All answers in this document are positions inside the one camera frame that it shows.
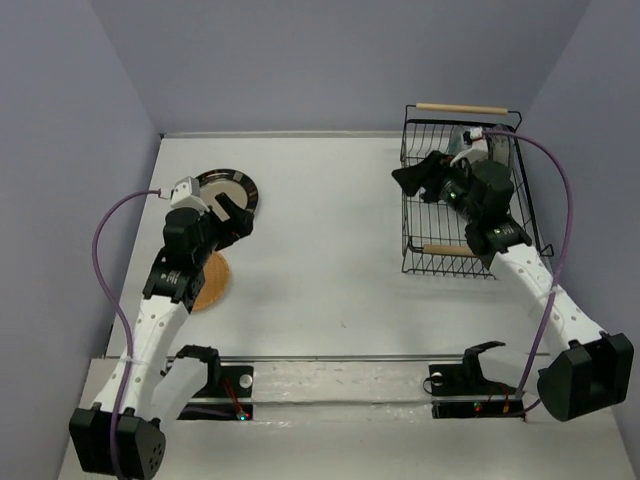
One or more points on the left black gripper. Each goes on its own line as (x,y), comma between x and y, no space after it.
(239,224)

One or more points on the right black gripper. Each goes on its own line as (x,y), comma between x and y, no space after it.
(426,172)

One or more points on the teal plate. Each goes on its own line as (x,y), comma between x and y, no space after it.
(456,142)

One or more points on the black rimmed plate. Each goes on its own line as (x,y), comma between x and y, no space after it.
(488,141)
(238,186)

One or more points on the blue floral plate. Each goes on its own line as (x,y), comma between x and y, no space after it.
(502,149)

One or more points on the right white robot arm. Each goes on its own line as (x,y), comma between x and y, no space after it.
(575,367)

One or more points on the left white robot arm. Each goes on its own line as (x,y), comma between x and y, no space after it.
(123,432)

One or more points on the orange woven coaster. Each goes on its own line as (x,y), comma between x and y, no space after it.
(216,280)

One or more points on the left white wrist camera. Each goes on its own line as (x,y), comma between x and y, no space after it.
(185,194)

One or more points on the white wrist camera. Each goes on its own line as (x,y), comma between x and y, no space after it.
(185,194)
(477,149)

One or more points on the black wire dish rack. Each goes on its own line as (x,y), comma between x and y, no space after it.
(430,240)

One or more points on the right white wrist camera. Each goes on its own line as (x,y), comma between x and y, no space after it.
(477,149)

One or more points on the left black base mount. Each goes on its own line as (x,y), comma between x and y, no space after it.
(228,399)

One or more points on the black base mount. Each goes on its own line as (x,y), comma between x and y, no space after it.
(228,399)
(460,390)

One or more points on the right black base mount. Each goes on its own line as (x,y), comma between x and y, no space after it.
(460,390)

